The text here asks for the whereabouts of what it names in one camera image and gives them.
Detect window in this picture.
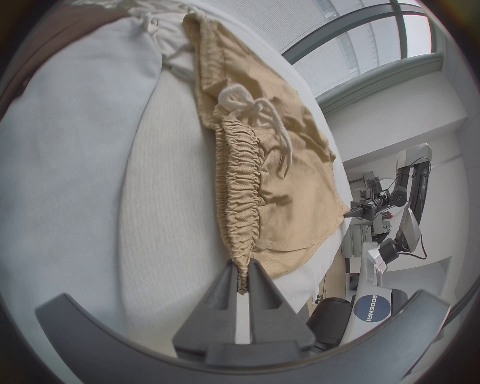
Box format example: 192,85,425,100
281,0,447,115

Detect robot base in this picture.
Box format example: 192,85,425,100
340,219,399,340

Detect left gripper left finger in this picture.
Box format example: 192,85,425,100
173,259,240,363

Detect tan shorts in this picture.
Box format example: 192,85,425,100
182,13,350,297

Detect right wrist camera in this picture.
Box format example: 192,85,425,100
360,170,382,200

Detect white garment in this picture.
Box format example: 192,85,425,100
129,0,196,80

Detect black cable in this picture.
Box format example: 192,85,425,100
399,240,428,261

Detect pale blue garment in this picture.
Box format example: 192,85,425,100
0,17,163,338

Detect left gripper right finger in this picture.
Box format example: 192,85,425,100
247,258,316,352

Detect dark brown garment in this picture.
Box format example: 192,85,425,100
0,4,130,113

